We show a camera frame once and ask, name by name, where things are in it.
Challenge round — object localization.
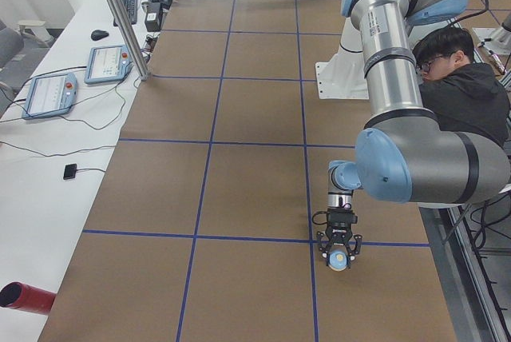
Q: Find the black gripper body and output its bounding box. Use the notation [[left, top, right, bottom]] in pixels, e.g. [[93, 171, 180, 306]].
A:
[[325, 209, 358, 245]]

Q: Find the blue cream call bell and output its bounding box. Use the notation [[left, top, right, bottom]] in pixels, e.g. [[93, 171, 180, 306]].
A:
[[327, 250, 349, 272]]

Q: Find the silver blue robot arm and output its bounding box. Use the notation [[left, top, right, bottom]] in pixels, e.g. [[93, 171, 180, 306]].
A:
[[317, 0, 510, 271]]

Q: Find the person in black hoodie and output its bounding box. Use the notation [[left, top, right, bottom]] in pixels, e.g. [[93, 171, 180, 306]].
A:
[[413, 26, 510, 147]]

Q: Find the small black square device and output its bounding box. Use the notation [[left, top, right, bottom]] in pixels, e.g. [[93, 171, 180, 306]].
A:
[[63, 163, 77, 181]]

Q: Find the far blue teach pendant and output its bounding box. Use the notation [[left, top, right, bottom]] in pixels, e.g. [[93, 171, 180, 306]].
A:
[[84, 45, 133, 85]]

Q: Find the blue teach pendant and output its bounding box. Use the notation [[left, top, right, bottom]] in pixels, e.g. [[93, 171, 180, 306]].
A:
[[84, 45, 133, 85], [22, 73, 78, 120]]

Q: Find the black box with label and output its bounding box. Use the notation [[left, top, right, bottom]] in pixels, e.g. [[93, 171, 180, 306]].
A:
[[145, 2, 163, 32]]

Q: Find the black computer mouse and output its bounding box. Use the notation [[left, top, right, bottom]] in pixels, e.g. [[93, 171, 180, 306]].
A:
[[90, 30, 109, 42]]

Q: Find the black keyboard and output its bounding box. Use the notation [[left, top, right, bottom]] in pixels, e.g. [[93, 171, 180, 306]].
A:
[[121, 0, 138, 25]]

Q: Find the near blue teach pendant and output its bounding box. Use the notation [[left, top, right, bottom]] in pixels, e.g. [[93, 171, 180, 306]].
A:
[[22, 73, 78, 120]]

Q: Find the red cylinder tube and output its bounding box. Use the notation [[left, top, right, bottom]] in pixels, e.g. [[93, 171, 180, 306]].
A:
[[1, 282, 56, 316]]

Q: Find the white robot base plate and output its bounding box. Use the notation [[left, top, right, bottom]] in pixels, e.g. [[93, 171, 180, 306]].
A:
[[315, 62, 369, 100]]

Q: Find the aluminium frame post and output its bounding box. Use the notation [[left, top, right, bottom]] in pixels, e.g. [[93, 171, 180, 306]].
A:
[[106, 0, 149, 81]]

